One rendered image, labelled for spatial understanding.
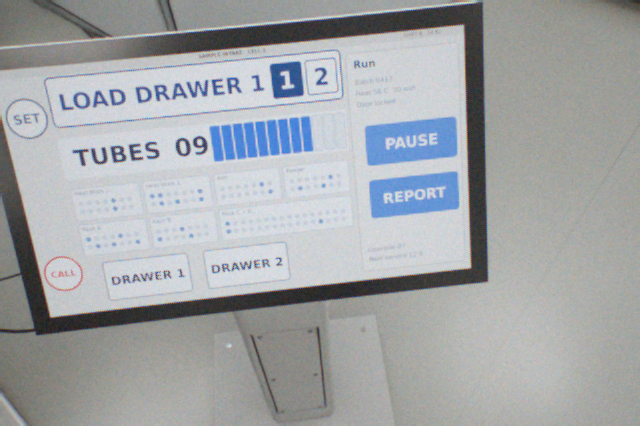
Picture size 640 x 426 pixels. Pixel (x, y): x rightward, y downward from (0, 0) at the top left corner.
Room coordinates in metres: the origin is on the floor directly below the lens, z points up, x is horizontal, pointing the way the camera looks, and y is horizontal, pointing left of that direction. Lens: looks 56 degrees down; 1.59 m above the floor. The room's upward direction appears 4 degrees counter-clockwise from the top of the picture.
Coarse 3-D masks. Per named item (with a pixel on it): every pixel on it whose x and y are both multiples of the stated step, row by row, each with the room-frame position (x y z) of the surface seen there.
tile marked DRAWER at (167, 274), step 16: (160, 256) 0.33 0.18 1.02; (176, 256) 0.33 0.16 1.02; (112, 272) 0.32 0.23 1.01; (128, 272) 0.32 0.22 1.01; (144, 272) 0.32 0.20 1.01; (160, 272) 0.32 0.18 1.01; (176, 272) 0.32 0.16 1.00; (112, 288) 0.31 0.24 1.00; (128, 288) 0.31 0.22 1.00; (144, 288) 0.31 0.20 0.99; (160, 288) 0.31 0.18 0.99; (176, 288) 0.30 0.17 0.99; (192, 288) 0.30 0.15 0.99
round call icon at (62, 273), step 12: (48, 264) 0.33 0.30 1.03; (60, 264) 0.33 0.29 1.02; (72, 264) 0.33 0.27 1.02; (48, 276) 0.32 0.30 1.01; (60, 276) 0.32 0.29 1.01; (72, 276) 0.32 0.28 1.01; (84, 276) 0.32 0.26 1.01; (48, 288) 0.31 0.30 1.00; (60, 288) 0.31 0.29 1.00; (72, 288) 0.31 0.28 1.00; (84, 288) 0.31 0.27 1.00
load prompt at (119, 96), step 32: (192, 64) 0.46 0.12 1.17; (224, 64) 0.46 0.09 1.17; (256, 64) 0.46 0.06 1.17; (288, 64) 0.46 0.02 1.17; (320, 64) 0.46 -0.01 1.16; (64, 96) 0.44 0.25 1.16; (96, 96) 0.44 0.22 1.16; (128, 96) 0.44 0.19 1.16; (160, 96) 0.44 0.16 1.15; (192, 96) 0.44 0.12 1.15; (224, 96) 0.44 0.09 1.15; (256, 96) 0.44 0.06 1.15; (288, 96) 0.44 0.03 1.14; (320, 96) 0.44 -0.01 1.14
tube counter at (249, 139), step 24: (240, 120) 0.43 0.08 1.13; (264, 120) 0.43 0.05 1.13; (288, 120) 0.42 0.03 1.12; (312, 120) 0.42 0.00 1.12; (336, 120) 0.42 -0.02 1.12; (192, 144) 0.41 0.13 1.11; (216, 144) 0.41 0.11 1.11; (240, 144) 0.41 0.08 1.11; (264, 144) 0.41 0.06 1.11; (288, 144) 0.41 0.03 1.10; (312, 144) 0.41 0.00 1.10; (336, 144) 0.41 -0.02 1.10
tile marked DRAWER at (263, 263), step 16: (208, 256) 0.33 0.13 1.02; (224, 256) 0.33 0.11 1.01; (240, 256) 0.33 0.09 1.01; (256, 256) 0.33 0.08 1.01; (272, 256) 0.33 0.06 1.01; (288, 256) 0.33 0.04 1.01; (208, 272) 0.32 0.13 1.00; (224, 272) 0.32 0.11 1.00; (240, 272) 0.32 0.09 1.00; (256, 272) 0.31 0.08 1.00; (272, 272) 0.31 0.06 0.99; (288, 272) 0.31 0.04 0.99; (208, 288) 0.30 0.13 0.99
